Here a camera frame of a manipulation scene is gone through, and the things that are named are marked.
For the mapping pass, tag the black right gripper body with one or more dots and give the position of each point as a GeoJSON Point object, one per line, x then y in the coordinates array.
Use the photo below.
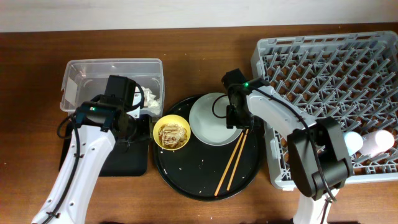
{"type": "Point", "coordinates": [240, 116]}

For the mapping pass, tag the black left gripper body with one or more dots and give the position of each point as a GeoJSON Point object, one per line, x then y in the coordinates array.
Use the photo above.
{"type": "Point", "coordinates": [140, 129]}

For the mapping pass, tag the wooden chopstick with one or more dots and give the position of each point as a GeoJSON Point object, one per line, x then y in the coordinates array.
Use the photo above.
{"type": "Point", "coordinates": [220, 183]}
{"type": "Point", "coordinates": [238, 150]}

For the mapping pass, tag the white tissue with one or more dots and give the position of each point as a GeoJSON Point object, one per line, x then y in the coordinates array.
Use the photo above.
{"type": "Point", "coordinates": [152, 104]}

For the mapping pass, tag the grey round plate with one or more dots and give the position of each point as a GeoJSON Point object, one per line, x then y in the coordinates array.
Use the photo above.
{"type": "Point", "coordinates": [206, 126]}

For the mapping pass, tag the pile of peanut shells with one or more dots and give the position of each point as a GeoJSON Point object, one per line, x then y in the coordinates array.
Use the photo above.
{"type": "Point", "coordinates": [172, 136]}

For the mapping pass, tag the yellow bowl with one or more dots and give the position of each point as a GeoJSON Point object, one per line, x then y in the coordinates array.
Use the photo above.
{"type": "Point", "coordinates": [171, 119]}

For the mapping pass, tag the light blue cup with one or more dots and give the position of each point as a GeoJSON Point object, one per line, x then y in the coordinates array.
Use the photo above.
{"type": "Point", "coordinates": [353, 141]}

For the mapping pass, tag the white paper cup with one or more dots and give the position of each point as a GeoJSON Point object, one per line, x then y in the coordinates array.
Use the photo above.
{"type": "Point", "coordinates": [376, 142]}

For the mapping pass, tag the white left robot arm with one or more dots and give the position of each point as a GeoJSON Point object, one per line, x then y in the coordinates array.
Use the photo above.
{"type": "Point", "coordinates": [97, 128]}

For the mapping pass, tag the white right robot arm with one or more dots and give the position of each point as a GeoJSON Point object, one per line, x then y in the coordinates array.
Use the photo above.
{"type": "Point", "coordinates": [319, 160]}

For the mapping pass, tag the grey dishwasher rack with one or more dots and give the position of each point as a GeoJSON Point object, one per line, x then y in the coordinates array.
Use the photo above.
{"type": "Point", "coordinates": [350, 77]}

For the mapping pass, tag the black rectangular tray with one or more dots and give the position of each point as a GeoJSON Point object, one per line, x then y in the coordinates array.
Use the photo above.
{"type": "Point", "coordinates": [127, 159]}

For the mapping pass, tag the round black tray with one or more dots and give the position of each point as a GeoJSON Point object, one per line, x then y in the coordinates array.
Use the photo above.
{"type": "Point", "coordinates": [196, 169]}

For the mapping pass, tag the clear plastic bin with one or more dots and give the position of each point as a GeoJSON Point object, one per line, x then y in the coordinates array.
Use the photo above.
{"type": "Point", "coordinates": [84, 79]}

